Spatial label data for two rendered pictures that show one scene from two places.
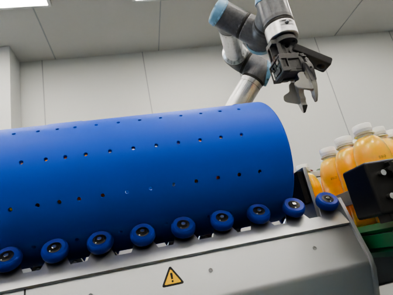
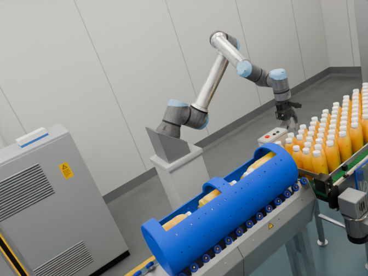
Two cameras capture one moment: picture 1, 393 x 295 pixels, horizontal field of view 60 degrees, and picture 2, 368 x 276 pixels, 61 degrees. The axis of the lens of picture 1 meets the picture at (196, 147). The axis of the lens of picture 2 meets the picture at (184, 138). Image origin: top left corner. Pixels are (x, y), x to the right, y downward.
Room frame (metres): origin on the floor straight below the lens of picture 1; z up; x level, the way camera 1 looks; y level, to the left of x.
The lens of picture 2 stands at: (-0.68, 0.66, 2.09)
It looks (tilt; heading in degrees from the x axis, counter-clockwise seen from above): 22 degrees down; 347
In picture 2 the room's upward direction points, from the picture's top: 20 degrees counter-clockwise
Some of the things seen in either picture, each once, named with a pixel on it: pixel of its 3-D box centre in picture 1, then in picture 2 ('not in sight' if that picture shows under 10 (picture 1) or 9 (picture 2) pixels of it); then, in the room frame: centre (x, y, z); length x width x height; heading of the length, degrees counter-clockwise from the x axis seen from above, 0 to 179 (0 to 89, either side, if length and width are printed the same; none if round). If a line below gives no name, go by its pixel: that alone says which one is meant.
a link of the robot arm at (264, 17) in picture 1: (273, 12); (279, 80); (0.85, -0.31, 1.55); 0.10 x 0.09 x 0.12; 8
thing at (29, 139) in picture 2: not in sight; (32, 137); (2.26, 1.29, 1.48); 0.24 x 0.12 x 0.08; 109
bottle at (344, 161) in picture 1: (358, 183); (309, 164); (0.78, -0.34, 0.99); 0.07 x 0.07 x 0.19
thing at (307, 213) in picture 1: (299, 198); not in sight; (0.81, -0.21, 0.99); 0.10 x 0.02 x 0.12; 13
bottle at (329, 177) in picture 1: (340, 190); (299, 161); (0.85, -0.33, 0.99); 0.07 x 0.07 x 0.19
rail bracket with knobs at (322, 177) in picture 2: (377, 193); (323, 184); (0.62, -0.30, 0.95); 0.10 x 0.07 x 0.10; 13
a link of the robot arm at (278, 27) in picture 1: (282, 34); (282, 95); (0.84, -0.31, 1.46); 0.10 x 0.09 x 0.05; 13
